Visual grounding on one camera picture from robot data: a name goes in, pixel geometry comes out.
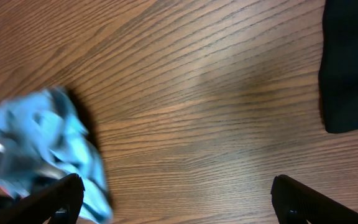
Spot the black garment on right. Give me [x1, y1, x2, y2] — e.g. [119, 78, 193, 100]
[318, 0, 358, 134]

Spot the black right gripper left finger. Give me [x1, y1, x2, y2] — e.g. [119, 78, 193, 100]
[0, 174, 85, 224]

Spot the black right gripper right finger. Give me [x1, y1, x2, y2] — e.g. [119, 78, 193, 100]
[270, 175, 358, 224]

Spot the light blue printed t-shirt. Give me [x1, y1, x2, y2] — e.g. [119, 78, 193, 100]
[0, 88, 113, 223]

